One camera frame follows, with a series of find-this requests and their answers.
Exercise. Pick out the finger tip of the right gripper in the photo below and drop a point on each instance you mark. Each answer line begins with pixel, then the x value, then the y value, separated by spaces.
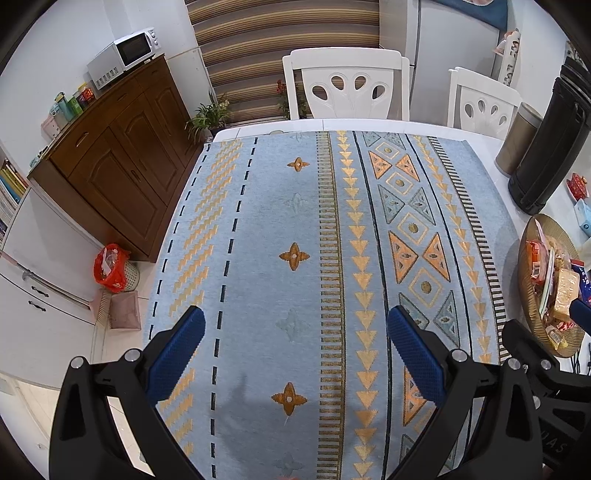
pixel 580 313

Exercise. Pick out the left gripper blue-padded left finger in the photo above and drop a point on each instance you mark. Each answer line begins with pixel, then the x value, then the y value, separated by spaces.
pixel 85 443

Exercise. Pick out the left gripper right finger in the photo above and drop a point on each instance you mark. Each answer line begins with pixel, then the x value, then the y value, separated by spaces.
pixel 484 425

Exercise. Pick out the brown cartoon snack packet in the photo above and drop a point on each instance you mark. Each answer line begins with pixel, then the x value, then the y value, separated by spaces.
pixel 556 337

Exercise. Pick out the tan biscuit block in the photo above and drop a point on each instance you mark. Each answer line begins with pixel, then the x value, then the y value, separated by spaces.
pixel 567 290

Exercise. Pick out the blue biscuit packet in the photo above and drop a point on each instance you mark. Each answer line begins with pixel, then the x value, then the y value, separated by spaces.
pixel 578 267

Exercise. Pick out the red rice cracker bag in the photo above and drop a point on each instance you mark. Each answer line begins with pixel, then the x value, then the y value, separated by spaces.
pixel 538 256

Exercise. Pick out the light blue toy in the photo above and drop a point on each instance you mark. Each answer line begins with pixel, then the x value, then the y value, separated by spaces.
pixel 583 216

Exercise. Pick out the red small decoration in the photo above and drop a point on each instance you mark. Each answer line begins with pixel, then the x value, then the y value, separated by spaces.
pixel 577 186

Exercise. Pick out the pink box on floor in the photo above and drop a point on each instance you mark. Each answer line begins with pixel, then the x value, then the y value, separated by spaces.
pixel 124 312

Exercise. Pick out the red bag waste bin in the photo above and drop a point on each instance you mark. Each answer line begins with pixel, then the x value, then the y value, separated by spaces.
pixel 113 270

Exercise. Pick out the white low cabinet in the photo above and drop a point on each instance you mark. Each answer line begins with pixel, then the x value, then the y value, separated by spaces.
pixel 46 291

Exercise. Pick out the black cylindrical container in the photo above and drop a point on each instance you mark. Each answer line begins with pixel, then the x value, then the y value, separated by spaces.
pixel 558 141

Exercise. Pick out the beige cylindrical canister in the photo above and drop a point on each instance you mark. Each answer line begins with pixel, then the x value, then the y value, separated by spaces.
pixel 524 127

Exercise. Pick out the white dining chair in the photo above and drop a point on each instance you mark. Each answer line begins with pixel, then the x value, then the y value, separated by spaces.
pixel 480 104
pixel 347 82

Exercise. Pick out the patterned blue table runner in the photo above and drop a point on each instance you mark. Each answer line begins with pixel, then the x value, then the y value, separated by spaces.
pixel 296 246

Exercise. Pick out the brown wooden cabinet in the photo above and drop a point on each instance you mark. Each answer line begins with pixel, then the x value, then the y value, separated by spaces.
pixel 119 169

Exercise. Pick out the silver refrigerator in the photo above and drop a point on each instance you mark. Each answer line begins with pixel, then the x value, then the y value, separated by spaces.
pixel 435 38

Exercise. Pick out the blue fridge cover cloth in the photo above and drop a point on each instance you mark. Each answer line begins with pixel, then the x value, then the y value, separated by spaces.
pixel 491 12

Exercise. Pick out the bottles on cabinet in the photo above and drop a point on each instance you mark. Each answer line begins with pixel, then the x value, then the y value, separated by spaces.
pixel 66 109

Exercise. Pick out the green potted plant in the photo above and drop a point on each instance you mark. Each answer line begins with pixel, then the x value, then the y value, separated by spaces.
pixel 208 120

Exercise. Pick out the white microwave oven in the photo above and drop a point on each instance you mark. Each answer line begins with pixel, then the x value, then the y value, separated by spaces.
pixel 123 55

